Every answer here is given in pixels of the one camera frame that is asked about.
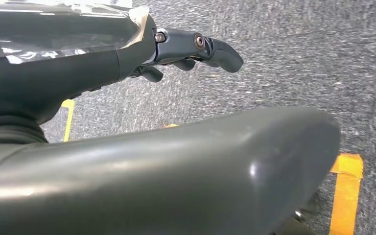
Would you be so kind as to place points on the yellow floor tape square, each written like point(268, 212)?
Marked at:
point(345, 194)

